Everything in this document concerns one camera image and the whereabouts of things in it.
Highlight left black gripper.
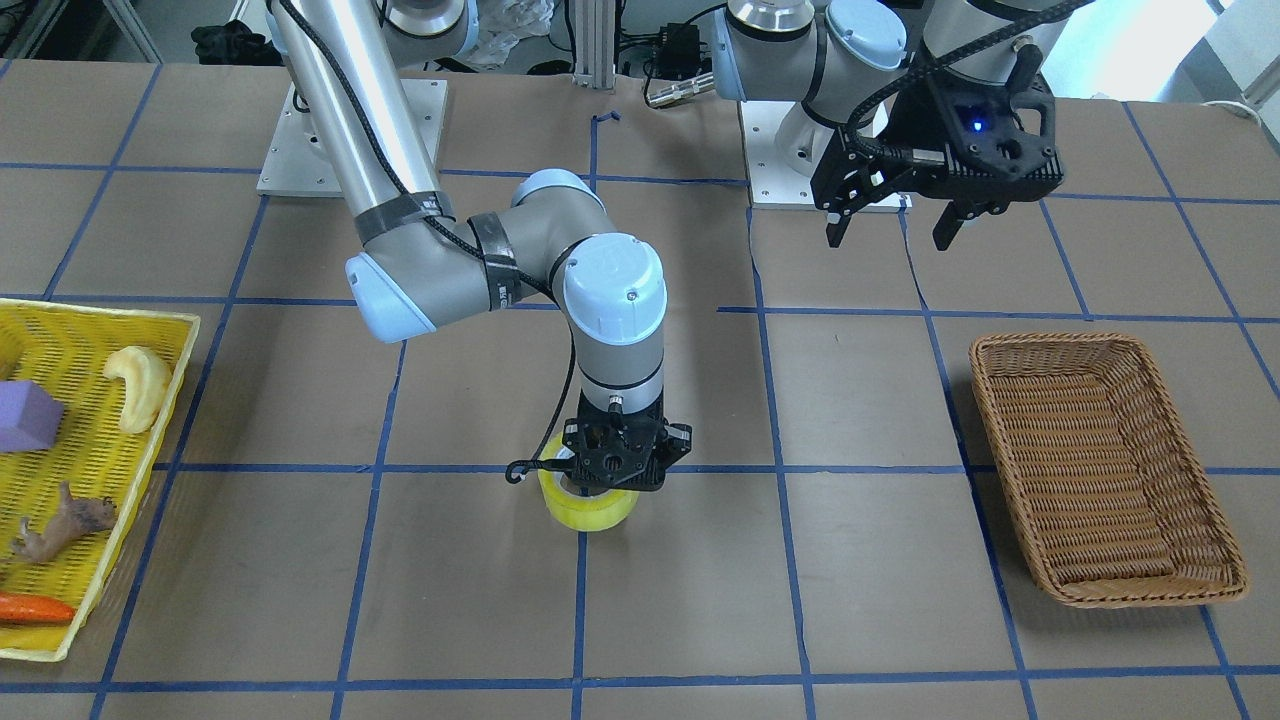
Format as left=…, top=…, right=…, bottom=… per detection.
left=810, top=70, right=1062, bottom=251

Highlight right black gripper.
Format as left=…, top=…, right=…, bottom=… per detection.
left=562, top=395, right=692, bottom=492

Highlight yellow tape roll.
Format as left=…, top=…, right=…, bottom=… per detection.
left=538, top=469, right=641, bottom=532

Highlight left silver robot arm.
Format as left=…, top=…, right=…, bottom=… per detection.
left=710, top=1, right=1080, bottom=251

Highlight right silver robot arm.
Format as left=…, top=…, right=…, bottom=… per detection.
left=268, top=1, right=692, bottom=492

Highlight brown wicker basket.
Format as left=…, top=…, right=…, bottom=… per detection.
left=969, top=332, right=1251, bottom=609

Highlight yellow toy banana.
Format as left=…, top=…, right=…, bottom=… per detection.
left=102, top=345, right=172, bottom=434

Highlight brown toy lion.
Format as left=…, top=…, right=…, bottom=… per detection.
left=9, top=480, right=118, bottom=564

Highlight yellow plastic tray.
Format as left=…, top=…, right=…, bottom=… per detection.
left=1, top=299, right=200, bottom=662

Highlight purple foam block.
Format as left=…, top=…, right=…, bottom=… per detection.
left=1, top=380, right=65, bottom=454

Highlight orange toy carrot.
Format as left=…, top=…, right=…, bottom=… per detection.
left=1, top=591, right=77, bottom=626

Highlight black cable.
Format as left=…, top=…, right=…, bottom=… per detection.
left=506, top=340, right=581, bottom=486

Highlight aluminium frame post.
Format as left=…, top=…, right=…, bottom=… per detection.
left=566, top=1, right=621, bottom=94

